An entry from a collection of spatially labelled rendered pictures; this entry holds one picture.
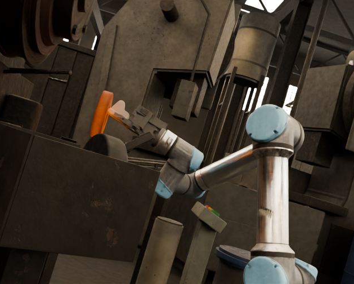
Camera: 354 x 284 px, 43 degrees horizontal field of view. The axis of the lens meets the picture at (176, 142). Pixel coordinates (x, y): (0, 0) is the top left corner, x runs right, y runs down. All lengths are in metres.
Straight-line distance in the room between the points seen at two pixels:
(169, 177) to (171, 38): 2.63
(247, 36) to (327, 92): 5.72
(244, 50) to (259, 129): 8.90
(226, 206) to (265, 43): 7.31
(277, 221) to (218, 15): 2.95
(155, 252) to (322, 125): 3.08
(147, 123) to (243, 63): 8.65
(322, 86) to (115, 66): 2.09
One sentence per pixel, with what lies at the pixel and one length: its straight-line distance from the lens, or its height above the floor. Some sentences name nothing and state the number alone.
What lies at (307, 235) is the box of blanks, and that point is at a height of 0.53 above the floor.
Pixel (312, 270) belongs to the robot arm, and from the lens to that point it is 1.36.
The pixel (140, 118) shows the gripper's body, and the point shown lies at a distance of 1.45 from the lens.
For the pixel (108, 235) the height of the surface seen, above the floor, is 0.62.
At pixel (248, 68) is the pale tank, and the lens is 10.03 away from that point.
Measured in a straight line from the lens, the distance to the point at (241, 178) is 5.38.
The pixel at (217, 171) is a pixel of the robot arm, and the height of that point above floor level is 0.76.
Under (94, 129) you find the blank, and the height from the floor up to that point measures 0.77.
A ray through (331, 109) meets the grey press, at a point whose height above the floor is 1.70.
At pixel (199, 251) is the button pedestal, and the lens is 1.90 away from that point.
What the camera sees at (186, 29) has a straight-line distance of 4.00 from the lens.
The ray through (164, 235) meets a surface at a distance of 1.82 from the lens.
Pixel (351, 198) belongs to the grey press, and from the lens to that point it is 4.81.
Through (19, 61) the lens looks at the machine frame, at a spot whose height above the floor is 0.93.
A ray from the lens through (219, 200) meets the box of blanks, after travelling 3.23.
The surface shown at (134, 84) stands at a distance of 3.95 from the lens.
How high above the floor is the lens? 0.73
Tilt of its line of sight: 3 degrees up
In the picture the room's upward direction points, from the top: 17 degrees clockwise
